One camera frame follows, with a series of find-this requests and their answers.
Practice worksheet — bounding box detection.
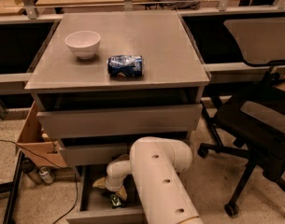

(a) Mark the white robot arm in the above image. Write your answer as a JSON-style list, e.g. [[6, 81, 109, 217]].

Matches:
[[93, 136, 204, 224]]

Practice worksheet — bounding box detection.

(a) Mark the grey middle drawer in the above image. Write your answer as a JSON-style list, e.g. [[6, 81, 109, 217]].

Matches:
[[58, 139, 192, 168]]

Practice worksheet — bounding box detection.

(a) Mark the cardboard box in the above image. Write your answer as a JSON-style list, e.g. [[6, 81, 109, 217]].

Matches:
[[17, 103, 67, 168]]

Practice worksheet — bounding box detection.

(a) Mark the grey bottom drawer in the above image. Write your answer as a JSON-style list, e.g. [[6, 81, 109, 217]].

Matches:
[[67, 165, 149, 224]]

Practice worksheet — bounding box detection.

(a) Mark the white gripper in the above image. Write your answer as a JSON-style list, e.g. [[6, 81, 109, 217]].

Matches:
[[93, 176, 128, 201]]

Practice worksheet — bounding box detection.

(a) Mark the white bowl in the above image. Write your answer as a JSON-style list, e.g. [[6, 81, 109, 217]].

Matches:
[[64, 31, 101, 59]]

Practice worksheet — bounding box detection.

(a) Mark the black office chair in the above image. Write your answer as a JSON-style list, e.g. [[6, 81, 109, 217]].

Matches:
[[197, 17, 285, 217]]

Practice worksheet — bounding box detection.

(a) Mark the dark bottle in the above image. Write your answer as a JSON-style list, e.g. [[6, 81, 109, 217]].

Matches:
[[21, 158, 42, 185]]

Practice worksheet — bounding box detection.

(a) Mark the grey drawer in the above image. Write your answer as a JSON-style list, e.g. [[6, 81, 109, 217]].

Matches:
[[58, 139, 192, 168], [67, 165, 149, 224], [37, 105, 202, 139]]

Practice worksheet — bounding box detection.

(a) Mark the grey drawer cabinet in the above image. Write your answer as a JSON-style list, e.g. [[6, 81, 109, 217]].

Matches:
[[26, 10, 208, 140]]

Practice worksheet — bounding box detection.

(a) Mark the black metal frame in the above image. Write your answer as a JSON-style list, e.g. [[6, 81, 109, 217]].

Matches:
[[0, 150, 25, 224]]

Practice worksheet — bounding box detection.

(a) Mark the crushed blue can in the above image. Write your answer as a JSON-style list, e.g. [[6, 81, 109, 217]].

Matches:
[[107, 55, 143, 77]]

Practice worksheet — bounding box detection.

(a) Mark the black cable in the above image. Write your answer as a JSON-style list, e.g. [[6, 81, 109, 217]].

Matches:
[[0, 137, 79, 224]]

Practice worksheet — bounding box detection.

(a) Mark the grey top drawer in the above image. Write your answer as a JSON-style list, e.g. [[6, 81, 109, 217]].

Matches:
[[37, 105, 202, 139]]

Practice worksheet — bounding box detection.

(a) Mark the grey bottle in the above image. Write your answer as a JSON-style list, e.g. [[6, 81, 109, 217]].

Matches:
[[39, 167, 54, 185]]

